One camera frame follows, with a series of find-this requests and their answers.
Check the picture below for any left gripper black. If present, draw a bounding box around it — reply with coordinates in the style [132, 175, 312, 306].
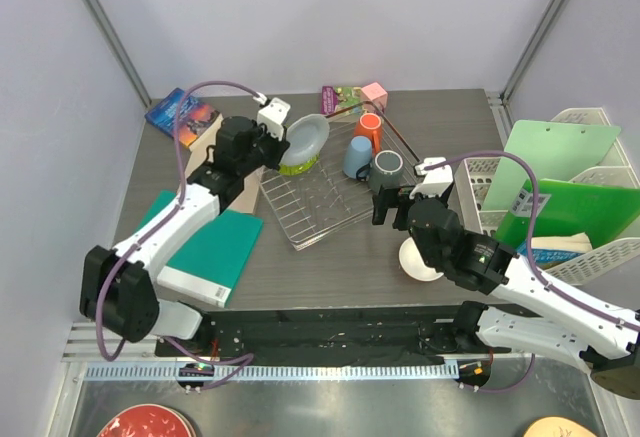
[238, 119, 291, 177]

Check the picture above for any dark grey mug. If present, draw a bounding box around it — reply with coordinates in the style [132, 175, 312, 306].
[368, 150, 404, 194]

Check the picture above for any orange white bowl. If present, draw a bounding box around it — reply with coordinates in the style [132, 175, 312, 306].
[398, 237, 443, 282]

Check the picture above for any lime green plate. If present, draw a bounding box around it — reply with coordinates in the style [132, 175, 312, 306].
[278, 153, 319, 176]

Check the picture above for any light blue scalloped plate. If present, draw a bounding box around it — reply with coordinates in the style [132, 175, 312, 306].
[281, 114, 330, 167]

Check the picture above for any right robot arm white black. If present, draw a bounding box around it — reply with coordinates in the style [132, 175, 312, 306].
[372, 186, 639, 400]

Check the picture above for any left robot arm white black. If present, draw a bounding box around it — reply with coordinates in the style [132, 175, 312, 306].
[79, 116, 290, 356]

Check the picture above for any beige cardboard sheet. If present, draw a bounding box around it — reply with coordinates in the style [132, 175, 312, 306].
[185, 142, 260, 214]

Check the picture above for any blue sunset cover book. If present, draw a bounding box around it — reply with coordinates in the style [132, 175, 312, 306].
[145, 88, 221, 148]

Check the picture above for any light blue cup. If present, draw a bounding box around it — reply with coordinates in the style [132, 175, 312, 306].
[343, 136, 373, 180]

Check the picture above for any orange mug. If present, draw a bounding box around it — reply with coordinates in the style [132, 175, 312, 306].
[353, 113, 383, 154]

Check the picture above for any purple green book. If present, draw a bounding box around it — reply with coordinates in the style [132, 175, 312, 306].
[321, 86, 362, 115]

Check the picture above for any pink cube box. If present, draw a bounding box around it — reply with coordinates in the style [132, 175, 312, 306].
[360, 82, 388, 111]

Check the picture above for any teal hardcover book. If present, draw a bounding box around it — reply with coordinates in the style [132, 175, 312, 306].
[156, 210, 263, 308]

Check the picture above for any blue white book in organizer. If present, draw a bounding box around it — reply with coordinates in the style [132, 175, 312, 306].
[531, 233, 593, 269]

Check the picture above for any light green clipboard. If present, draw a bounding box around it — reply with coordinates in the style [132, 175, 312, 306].
[484, 120, 621, 210]

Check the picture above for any tan round object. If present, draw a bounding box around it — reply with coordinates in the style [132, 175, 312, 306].
[523, 416, 595, 437]

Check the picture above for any red round plate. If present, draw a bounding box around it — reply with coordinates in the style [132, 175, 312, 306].
[98, 404, 195, 437]

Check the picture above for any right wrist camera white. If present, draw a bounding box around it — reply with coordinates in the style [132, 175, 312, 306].
[409, 157, 453, 200]

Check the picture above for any metal wire dish rack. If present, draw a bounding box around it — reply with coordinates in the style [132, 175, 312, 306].
[260, 101, 418, 251]

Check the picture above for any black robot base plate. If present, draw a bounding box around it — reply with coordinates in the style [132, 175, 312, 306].
[181, 306, 489, 367]

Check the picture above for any slotted cable duct rail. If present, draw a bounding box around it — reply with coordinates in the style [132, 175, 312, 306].
[84, 361, 459, 382]

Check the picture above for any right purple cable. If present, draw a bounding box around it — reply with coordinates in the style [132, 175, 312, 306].
[424, 150, 640, 393]

